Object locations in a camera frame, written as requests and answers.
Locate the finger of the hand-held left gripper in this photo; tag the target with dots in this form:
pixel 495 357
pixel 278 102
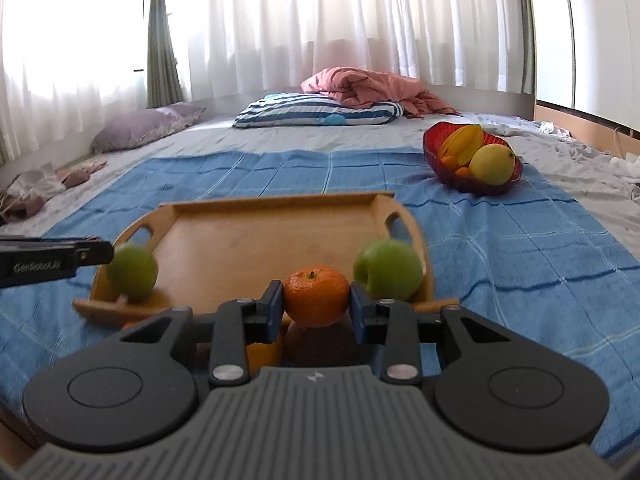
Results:
pixel 95 252

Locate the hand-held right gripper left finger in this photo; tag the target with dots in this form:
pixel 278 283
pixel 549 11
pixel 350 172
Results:
pixel 277 310

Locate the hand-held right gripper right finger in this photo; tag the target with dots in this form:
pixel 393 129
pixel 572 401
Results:
pixel 356 310

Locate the green apple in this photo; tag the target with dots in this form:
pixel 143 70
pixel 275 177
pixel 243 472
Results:
pixel 132 275
pixel 390 270

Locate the wooden tray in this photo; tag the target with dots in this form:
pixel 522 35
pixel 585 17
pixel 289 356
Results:
pixel 250 240

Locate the pile of clothes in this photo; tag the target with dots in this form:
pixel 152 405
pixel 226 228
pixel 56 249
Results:
pixel 35 187

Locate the purple pillow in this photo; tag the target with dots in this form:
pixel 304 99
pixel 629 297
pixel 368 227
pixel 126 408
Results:
pixel 142 127

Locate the blue checked blanket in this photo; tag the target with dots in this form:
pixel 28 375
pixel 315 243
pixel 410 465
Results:
pixel 500 270

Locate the red glass bowl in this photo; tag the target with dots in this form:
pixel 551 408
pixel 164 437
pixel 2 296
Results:
pixel 465 186

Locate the grey bed sheet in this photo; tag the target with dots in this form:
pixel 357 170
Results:
pixel 300 137

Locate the small orange kumquat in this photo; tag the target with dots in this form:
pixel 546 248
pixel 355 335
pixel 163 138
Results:
pixel 462 172
pixel 448 162

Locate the yellow starfruit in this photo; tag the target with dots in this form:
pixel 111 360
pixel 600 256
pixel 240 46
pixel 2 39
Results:
pixel 462 142

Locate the yellow mango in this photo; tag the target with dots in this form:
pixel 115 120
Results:
pixel 492 164

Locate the blue white striped pillow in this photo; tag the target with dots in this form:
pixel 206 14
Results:
pixel 310 110

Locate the green curtain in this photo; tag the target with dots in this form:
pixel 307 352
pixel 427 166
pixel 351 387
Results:
pixel 528 25
pixel 162 50

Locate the pink quilt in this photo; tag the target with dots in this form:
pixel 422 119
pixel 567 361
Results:
pixel 375 87

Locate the white crumpled cloth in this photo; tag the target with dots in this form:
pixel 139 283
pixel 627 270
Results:
pixel 555 130

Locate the white sheer curtain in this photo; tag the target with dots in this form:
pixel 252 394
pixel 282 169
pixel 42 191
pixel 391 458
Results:
pixel 300 10

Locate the white wardrobe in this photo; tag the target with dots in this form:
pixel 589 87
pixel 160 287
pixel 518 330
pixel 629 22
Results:
pixel 610 35

